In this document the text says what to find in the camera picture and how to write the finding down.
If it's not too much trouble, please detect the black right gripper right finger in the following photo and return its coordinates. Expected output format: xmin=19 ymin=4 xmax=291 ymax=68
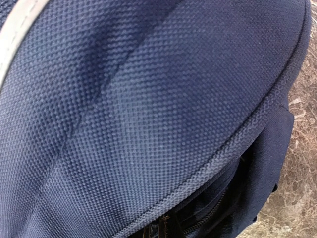
xmin=158 ymin=215 xmax=183 ymax=238

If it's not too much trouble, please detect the navy blue student backpack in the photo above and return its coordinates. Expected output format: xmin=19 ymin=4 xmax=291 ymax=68
xmin=0 ymin=0 xmax=311 ymax=238

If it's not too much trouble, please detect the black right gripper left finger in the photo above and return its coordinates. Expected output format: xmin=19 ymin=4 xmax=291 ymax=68
xmin=136 ymin=223 xmax=153 ymax=238

